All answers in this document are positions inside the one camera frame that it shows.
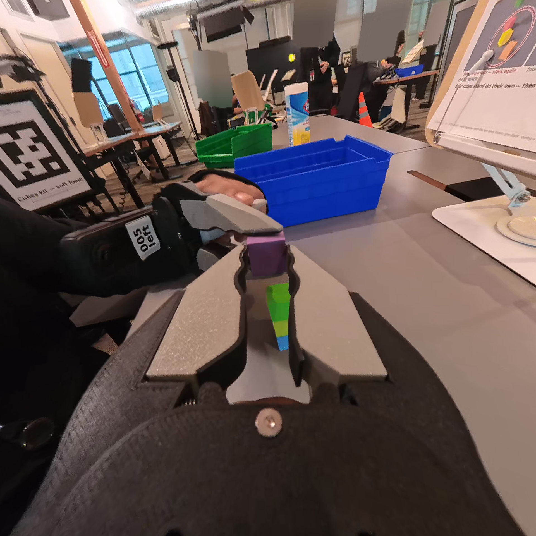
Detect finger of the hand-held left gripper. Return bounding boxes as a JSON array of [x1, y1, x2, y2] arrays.
[[195, 246, 235, 273], [179, 193, 284, 236]]

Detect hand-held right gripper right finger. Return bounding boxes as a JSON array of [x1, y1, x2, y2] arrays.
[[287, 244, 389, 394]]

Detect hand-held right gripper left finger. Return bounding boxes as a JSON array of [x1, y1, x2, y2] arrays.
[[146, 244, 248, 382]]

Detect purple foam cube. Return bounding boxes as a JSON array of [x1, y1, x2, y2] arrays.
[[246, 232, 288, 278]]

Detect green foam cube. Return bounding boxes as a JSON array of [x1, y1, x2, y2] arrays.
[[266, 283, 291, 322]]

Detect person's left forearm black sleeve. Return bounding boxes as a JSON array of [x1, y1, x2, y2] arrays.
[[0, 197, 88, 296]]

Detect person's left hand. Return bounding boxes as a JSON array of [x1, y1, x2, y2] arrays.
[[195, 173, 269, 209]]

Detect green plastic bin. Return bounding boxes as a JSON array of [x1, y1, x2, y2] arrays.
[[195, 123, 274, 169]]

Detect wooden desk with black legs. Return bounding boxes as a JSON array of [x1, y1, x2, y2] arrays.
[[80, 121, 185, 208]]

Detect wipes canister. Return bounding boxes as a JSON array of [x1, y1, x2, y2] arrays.
[[284, 82, 312, 147]]

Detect black-and-white code sign board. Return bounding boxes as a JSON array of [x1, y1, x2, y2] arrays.
[[0, 89, 94, 212]]

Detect tan chair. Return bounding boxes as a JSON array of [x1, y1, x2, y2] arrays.
[[72, 91, 106, 141], [231, 70, 267, 112]]

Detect black screen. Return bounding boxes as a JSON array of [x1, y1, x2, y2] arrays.
[[245, 37, 303, 87]]

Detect orange traffic cone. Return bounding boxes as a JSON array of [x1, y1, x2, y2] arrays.
[[358, 92, 374, 129]]

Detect white document stand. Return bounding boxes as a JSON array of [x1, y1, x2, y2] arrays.
[[425, 0, 536, 288]]

